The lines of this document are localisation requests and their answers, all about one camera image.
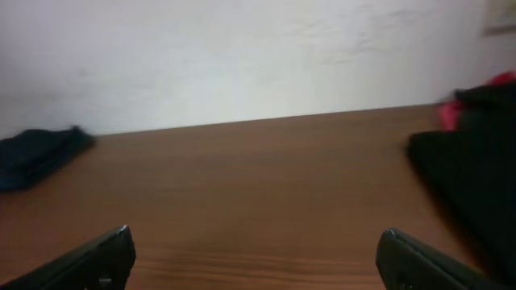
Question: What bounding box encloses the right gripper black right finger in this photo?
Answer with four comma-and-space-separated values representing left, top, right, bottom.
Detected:
376, 228, 509, 290

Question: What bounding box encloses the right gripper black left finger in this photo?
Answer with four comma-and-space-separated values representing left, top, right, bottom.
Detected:
1, 225, 136, 290

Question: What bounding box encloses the black garment pile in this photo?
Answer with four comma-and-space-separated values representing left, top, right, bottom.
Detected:
406, 81, 515, 285

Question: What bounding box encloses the folded navy blue garment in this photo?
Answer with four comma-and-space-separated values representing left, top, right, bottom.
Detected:
1, 126, 95, 192

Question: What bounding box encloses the red garment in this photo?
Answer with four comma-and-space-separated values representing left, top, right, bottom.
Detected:
437, 71, 515, 131

